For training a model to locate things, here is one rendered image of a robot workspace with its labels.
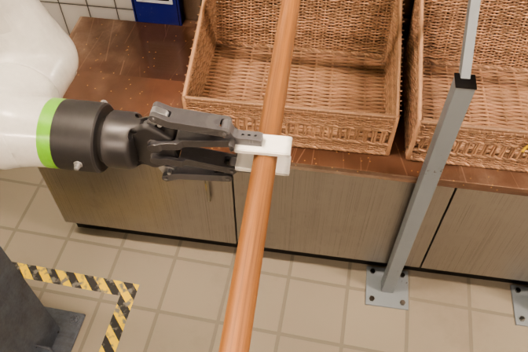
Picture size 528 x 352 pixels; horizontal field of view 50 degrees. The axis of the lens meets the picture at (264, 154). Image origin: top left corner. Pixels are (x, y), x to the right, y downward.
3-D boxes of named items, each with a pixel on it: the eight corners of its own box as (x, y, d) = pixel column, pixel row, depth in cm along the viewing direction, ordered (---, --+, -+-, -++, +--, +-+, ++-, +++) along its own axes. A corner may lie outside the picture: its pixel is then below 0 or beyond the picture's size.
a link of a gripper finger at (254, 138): (223, 134, 71) (221, 118, 69) (262, 137, 70) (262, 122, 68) (221, 143, 70) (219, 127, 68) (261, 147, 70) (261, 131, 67)
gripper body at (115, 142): (110, 94, 72) (181, 101, 72) (122, 137, 79) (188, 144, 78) (92, 138, 68) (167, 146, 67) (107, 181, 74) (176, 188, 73)
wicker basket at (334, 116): (216, 27, 185) (210, -50, 163) (389, 41, 180) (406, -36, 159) (184, 138, 154) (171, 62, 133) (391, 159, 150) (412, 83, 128)
